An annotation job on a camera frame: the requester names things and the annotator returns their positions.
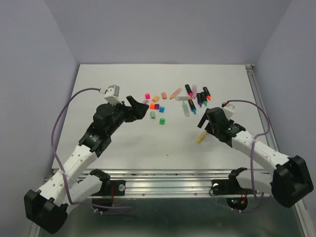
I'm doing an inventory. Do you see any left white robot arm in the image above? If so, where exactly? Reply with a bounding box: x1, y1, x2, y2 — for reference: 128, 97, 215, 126
24, 96, 149, 234

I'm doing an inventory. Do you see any blue pen cap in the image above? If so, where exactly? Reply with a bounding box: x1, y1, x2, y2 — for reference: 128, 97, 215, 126
159, 106, 165, 113

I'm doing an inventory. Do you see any pastel green pen cap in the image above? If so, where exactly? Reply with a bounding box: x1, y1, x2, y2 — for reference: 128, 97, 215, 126
150, 111, 156, 119

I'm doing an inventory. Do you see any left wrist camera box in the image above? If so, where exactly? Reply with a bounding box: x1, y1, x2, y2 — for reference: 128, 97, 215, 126
104, 85, 121, 106

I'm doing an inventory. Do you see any purple black highlighter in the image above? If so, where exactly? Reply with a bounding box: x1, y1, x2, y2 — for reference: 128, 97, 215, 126
197, 93, 203, 107

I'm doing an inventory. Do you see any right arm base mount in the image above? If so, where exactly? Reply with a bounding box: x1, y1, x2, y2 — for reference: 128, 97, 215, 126
209, 167, 253, 213

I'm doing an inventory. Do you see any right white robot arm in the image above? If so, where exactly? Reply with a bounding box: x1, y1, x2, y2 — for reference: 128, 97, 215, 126
197, 107, 314, 208

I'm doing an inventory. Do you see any orange black highlighter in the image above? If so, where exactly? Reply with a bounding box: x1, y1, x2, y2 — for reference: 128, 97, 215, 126
203, 86, 212, 101

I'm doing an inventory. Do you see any pink black highlighter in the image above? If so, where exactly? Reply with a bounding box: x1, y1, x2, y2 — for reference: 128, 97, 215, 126
185, 84, 195, 98

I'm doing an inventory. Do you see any pastel lilac highlighter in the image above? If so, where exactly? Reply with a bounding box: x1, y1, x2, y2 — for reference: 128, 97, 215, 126
192, 84, 197, 98

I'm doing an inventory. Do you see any pastel orange highlighter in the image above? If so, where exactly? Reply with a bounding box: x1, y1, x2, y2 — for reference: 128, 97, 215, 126
170, 87, 182, 99

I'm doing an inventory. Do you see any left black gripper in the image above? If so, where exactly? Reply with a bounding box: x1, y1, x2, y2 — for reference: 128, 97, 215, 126
107, 96, 149, 136

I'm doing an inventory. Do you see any pastel green highlighter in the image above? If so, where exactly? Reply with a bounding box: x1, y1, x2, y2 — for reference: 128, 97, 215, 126
182, 101, 190, 117

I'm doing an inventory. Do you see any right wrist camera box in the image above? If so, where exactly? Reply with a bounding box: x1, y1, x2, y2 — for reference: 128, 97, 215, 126
222, 103, 235, 119

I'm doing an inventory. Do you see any pastel yellow highlighter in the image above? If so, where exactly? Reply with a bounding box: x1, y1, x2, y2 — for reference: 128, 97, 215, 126
196, 131, 207, 144

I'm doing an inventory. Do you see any aluminium right rail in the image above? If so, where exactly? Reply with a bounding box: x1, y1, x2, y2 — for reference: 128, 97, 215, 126
244, 64, 281, 154

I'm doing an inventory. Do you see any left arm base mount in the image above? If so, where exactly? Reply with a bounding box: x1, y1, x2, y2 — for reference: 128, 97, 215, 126
90, 169, 126, 207

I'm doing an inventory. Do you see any pastel orange pen cap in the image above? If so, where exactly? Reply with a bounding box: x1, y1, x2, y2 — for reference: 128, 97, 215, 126
153, 95, 159, 102

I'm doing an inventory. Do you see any clear orange-tip highlighter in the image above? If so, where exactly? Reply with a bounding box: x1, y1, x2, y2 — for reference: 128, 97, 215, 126
175, 96, 192, 101

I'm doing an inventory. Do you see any blue black highlighter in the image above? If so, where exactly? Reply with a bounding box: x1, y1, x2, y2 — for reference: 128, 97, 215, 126
188, 99, 197, 115

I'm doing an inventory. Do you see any aluminium rail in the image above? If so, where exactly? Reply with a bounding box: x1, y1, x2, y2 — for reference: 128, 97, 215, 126
244, 64, 281, 154
40, 169, 304, 198

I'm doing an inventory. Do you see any aluminium front rail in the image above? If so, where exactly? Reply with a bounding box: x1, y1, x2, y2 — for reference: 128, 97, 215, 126
40, 169, 304, 198

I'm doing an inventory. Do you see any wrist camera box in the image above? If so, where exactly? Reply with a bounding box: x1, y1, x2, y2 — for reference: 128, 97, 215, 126
222, 103, 235, 119
104, 85, 121, 106

